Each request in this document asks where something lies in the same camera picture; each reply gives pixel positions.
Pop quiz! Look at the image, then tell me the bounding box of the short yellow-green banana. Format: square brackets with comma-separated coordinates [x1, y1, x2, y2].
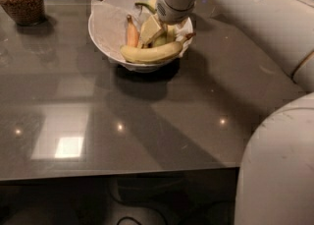
[151, 32, 167, 47]

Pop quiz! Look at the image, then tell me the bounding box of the large front yellow banana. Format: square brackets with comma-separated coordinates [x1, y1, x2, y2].
[120, 32, 195, 64]

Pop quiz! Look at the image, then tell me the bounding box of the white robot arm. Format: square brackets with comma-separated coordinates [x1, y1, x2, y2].
[157, 0, 314, 225]

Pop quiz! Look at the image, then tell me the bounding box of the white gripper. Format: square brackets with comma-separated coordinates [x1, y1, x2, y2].
[139, 0, 195, 45]

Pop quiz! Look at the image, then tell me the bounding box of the white ceramic bowl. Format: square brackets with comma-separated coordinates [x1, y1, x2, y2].
[87, 0, 194, 74]

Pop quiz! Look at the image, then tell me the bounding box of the long curved green-stemmed banana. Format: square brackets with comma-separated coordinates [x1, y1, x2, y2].
[135, 0, 176, 43]

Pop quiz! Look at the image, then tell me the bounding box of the small orange banana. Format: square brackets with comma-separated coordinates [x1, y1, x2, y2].
[127, 15, 139, 47]

